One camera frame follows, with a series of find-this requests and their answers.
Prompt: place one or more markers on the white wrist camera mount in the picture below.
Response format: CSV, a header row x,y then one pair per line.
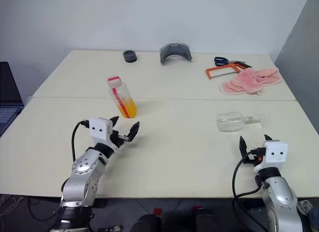
x,y
275,154
98,132

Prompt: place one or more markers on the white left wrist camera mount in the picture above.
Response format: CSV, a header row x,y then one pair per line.
x,y
98,132

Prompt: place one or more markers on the black round tape roll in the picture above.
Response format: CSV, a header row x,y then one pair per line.
x,y
130,57

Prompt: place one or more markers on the red and white bottle cap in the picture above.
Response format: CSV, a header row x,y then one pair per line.
x,y
114,81

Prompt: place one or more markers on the grey curved plastic shell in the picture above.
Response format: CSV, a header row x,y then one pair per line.
x,y
175,52

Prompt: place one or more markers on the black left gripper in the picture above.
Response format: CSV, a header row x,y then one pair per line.
x,y
115,138

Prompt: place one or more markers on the clear bottle with orange contents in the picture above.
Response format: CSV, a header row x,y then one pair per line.
x,y
124,102

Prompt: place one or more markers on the dark laptop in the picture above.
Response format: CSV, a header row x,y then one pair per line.
x,y
8,97

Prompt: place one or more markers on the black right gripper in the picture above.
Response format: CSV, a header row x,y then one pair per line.
x,y
253,162

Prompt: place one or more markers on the bystander leg in jeans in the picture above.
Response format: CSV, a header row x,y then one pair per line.
x,y
311,212

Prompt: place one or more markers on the dark rounded shape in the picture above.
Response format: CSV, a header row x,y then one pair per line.
x,y
208,220
147,223

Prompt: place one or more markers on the orange hacksaw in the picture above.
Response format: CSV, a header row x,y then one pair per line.
x,y
211,72

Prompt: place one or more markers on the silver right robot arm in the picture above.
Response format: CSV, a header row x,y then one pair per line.
x,y
281,197

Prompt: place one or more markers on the small red tab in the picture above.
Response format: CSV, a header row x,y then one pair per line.
x,y
198,208
157,211

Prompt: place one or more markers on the clear plastic bottle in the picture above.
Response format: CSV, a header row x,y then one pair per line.
x,y
229,122

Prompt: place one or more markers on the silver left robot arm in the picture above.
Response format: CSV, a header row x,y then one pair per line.
x,y
79,177

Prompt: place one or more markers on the pink fluffy slippers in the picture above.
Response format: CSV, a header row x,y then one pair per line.
x,y
249,81

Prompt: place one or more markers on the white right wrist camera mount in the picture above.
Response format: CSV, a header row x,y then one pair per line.
x,y
275,154

